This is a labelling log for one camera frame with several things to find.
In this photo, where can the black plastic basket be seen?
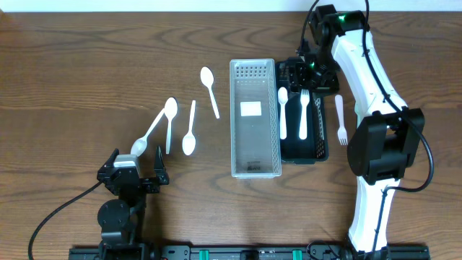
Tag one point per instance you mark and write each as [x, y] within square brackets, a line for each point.
[293, 149]

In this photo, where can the white spoon bowl down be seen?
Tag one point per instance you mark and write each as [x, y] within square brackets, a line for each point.
[189, 140]

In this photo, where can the white spoon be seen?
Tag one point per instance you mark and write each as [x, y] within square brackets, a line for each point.
[207, 79]
[171, 110]
[282, 99]
[140, 145]

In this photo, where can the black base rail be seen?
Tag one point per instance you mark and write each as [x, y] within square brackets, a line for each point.
[313, 251]

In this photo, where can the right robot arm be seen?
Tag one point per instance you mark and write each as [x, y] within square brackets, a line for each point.
[388, 132]

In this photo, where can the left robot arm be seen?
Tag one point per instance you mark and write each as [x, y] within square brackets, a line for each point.
[121, 219]

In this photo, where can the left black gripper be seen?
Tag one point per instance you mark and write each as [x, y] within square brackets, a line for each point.
[145, 181]

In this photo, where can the white fork tines down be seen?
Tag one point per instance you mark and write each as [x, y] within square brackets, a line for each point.
[342, 132]

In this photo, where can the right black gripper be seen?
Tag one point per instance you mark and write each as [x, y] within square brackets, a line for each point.
[297, 78]

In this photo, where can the white fork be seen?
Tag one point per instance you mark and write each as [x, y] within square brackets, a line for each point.
[304, 101]

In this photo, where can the clear plastic basket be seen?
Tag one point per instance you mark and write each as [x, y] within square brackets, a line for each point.
[254, 120]

